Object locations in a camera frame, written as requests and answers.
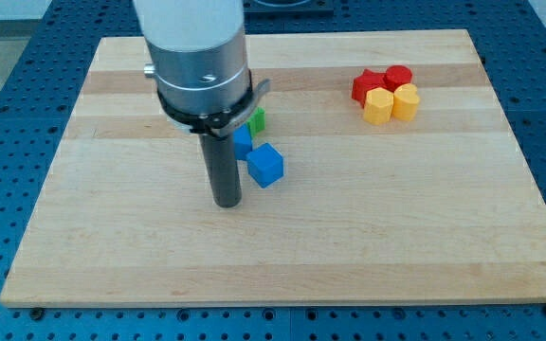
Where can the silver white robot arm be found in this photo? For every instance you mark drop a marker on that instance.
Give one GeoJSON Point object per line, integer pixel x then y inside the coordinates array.
{"type": "Point", "coordinates": [199, 63]}

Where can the blue triangle block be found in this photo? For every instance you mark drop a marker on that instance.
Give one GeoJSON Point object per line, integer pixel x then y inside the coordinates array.
{"type": "Point", "coordinates": [243, 144]}

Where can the blue cube block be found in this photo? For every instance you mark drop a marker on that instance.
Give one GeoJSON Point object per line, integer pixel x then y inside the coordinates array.
{"type": "Point", "coordinates": [265, 165]}

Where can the green block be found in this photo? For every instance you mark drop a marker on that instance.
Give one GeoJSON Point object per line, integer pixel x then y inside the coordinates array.
{"type": "Point", "coordinates": [257, 122]}

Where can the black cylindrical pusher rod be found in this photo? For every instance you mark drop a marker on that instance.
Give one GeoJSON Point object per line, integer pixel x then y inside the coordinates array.
{"type": "Point", "coordinates": [221, 164]}

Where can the yellow hexagon block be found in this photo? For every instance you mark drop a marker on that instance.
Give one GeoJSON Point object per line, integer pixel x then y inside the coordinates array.
{"type": "Point", "coordinates": [378, 106]}

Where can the red star block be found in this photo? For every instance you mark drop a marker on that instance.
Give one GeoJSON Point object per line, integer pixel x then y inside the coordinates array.
{"type": "Point", "coordinates": [367, 81]}

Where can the yellow heart block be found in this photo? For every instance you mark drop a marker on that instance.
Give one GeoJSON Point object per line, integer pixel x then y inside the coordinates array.
{"type": "Point", "coordinates": [406, 102]}

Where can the red cylinder block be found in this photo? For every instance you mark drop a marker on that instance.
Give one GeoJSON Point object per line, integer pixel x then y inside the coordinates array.
{"type": "Point", "coordinates": [397, 75]}

